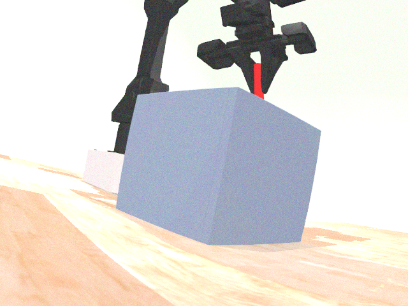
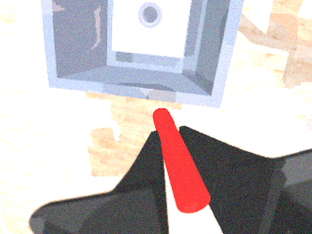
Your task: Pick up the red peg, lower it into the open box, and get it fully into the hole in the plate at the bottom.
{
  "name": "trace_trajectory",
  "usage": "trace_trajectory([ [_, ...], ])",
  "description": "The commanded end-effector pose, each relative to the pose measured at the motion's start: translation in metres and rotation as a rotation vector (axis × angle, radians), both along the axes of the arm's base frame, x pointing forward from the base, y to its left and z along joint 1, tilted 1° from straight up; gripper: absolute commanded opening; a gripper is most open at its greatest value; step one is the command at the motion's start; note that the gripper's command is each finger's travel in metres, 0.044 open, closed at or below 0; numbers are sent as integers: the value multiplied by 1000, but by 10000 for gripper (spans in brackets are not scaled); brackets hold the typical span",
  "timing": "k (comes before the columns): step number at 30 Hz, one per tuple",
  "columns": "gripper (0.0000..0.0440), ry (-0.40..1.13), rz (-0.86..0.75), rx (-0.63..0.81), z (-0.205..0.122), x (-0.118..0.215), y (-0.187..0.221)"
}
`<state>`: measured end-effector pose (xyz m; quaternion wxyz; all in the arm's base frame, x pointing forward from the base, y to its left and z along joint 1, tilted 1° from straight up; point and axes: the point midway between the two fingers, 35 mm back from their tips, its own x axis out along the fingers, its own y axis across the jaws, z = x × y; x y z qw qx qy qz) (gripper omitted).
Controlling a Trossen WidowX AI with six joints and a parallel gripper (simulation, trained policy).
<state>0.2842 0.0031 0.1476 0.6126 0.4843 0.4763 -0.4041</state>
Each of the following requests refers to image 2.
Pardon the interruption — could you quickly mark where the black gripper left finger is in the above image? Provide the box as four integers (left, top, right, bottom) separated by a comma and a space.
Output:
28, 131, 170, 234

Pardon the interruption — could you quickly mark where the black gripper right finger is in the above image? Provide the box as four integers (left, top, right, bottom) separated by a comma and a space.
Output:
178, 126, 312, 234

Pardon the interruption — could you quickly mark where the red peg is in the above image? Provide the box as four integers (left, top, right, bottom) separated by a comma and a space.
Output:
152, 107, 211, 214

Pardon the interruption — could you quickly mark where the light blue box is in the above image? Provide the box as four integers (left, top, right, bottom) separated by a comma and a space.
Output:
40, 0, 244, 108

